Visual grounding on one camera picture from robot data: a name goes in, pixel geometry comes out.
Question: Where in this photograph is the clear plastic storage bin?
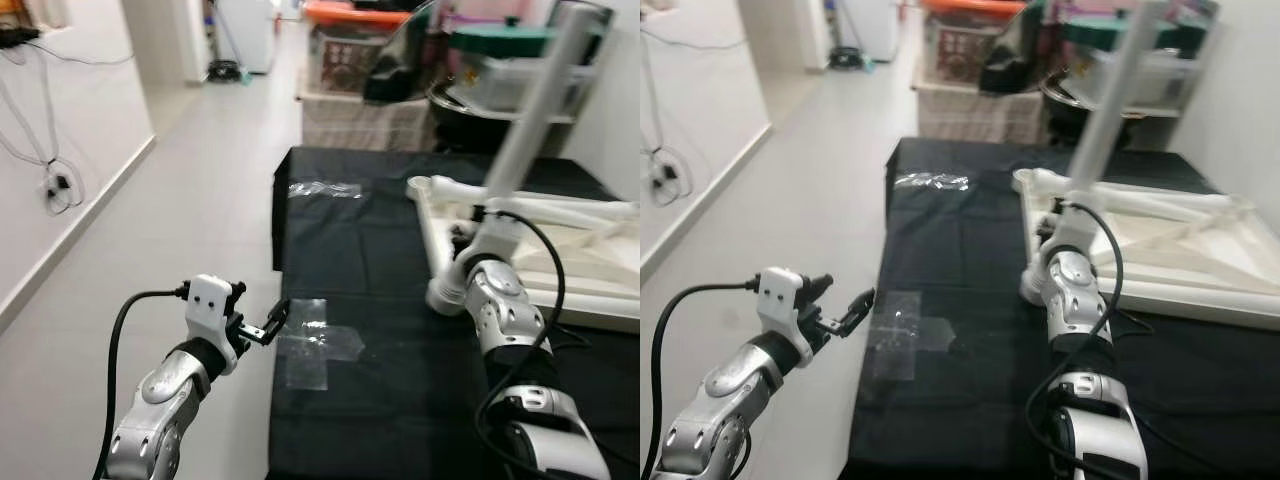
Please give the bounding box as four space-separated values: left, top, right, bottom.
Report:
455 55 596 113
1085 48 1201 109

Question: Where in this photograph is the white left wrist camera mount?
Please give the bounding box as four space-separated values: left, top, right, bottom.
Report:
186 274 243 376
757 267 813 356

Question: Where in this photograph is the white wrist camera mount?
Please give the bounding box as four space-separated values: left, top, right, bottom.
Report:
1040 200 1101 271
186 274 243 376
455 215 531 286
757 267 813 356

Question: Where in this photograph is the black tablecloth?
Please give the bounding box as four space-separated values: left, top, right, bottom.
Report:
845 138 1280 480
268 145 641 480

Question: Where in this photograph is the white plastic children table top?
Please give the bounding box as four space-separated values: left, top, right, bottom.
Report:
405 175 641 333
1012 168 1280 331

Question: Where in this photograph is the mop with teal head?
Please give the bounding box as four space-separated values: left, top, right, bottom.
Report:
210 0 253 86
825 0 876 73

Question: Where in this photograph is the orange lid storage box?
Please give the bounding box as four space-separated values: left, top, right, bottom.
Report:
305 0 416 93
920 0 1026 86

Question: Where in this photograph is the clear tape strip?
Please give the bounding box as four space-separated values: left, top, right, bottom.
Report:
893 172 971 191
290 180 363 199

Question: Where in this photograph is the patterned cloth covered table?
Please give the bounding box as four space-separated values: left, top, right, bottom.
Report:
912 85 1051 143
298 92 441 153

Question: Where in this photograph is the black wall cable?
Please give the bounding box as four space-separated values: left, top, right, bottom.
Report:
40 45 136 66
640 28 746 51
640 35 696 206
0 50 86 216

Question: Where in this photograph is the black wok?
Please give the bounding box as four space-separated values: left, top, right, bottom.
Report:
1040 75 1141 141
428 85 531 151

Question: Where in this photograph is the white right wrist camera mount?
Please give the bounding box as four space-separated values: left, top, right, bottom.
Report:
455 215 531 286
1040 200 1101 271

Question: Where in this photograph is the pink plastic container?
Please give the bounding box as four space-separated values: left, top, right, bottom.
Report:
1050 0 1171 19
440 0 561 26

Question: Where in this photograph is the dark green pot lid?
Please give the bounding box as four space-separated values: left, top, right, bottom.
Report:
450 22 606 56
1060 15 1191 49

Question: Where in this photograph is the white chest freezer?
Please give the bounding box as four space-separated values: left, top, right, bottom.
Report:
835 0 901 61
215 0 281 73

